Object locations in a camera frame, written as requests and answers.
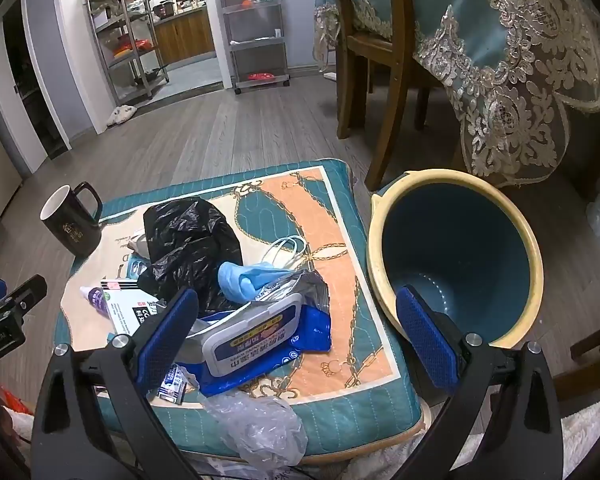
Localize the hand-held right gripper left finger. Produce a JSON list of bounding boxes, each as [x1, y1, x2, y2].
[[31, 287, 201, 480]]

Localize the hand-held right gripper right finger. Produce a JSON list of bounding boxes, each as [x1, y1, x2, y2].
[[395, 285, 563, 480]]

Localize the green white medicine box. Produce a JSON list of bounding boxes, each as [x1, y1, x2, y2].
[[101, 280, 166, 336]]

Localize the small blue white sachet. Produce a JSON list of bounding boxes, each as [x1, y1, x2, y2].
[[157, 365, 188, 403]]

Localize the purple spray bottle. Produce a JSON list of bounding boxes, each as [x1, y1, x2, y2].
[[80, 285, 112, 318]]

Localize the blue face mask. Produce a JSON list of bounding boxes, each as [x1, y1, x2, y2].
[[218, 261, 301, 303]]

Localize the black plastic bag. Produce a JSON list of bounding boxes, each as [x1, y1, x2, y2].
[[143, 197, 244, 313]]

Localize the blue wet wipes pack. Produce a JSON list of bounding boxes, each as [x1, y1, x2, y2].
[[180, 292, 333, 396]]

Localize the blue bin with yellow rim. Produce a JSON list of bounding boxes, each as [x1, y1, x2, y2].
[[367, 169, 545, 350]]

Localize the clear plastic bag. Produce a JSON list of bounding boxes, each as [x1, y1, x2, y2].
[[200, 392, 308, 468]]

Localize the black ceramic mug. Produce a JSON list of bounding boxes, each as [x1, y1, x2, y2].
[[40, 181, 104, 258]]

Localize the white fluffy blanket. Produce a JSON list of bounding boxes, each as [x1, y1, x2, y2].
[[360, 400, 600, 480]]

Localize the glossy wooden chair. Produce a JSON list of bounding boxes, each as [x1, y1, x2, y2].
[[552, 317, 600, 406]]

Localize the teal orange printed cushion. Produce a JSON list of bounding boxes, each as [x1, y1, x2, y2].
[[54, 158, 428, 453]]

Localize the white fluffy slippers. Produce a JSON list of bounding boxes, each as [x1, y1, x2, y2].
[[105, 105, 140, 127]]

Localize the brown wooden dining chair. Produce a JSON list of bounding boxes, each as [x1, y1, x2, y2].
[[325, 0, 431, 191]]

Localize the metal shelf rack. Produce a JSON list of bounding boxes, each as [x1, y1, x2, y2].
[[84, 0, 171, 101]]

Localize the wooden kitchen cabinet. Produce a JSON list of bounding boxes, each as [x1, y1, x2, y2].
[[152, 7, 216, 63]]

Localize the grey rolling trolley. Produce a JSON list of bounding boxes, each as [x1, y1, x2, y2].
[[216, 0, 291, 95]]

